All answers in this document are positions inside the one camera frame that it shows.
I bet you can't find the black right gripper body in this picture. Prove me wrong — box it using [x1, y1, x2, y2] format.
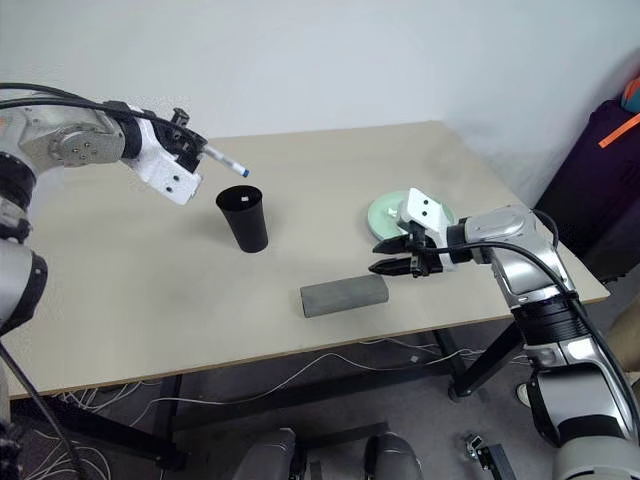
[407, 224, 446, 279]

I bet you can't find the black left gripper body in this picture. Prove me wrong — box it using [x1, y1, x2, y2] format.
[152, 107, 190, 156]

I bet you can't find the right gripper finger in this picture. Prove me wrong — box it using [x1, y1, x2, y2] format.
[372, 234, 414, 255]
[368, 257, 416, 277]

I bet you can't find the blue capped white marker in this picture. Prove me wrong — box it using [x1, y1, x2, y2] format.
[202, 146, 253, 178]

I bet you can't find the pale round plate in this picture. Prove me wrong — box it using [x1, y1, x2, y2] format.
[367, 189, 457, 245]

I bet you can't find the black plastic cup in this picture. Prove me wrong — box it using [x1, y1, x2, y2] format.
[215, 184, 270, 254]

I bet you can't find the dark purple bag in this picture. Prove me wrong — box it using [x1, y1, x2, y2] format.
[532, 99, 640, 284]

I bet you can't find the grey rounded shape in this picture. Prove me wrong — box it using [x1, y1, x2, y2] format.
[239, 427, 301, 480]
[364, 433, 424, 480]

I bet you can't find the orange tape strip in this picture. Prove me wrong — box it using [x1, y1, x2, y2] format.
[598, 113, 640, 149]

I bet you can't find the red and blue rounded object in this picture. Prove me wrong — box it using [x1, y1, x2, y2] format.
[622, 74, 640, 114]

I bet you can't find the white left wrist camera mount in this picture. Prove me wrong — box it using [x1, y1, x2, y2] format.
[127, 107, 204, 206]

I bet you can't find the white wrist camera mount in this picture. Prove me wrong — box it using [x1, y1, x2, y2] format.
[397, 188, 459, 274]
[127, 107, 204, 206]

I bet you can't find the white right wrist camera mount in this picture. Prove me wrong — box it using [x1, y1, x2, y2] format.
[397, 188, 459, 274]

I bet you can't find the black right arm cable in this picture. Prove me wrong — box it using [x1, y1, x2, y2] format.
[432, 209, 640, 441]

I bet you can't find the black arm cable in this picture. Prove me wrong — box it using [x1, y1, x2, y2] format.
[0, 82, 176, 129]
[432, 209, 640, 441]

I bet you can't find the white wire bundle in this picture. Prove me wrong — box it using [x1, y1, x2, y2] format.
[49, 337, 531, 480]

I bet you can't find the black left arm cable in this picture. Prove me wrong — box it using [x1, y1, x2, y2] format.
[0, 82, 176, 129]

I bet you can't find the black table frame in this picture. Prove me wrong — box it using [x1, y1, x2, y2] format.
[49, 319, 531, 471]

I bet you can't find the black bracket with caster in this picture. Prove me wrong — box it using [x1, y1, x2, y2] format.
[462, 432, 516, 480]

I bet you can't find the black hanging cable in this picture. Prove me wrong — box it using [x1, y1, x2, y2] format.
[0, 344, 89, 480]

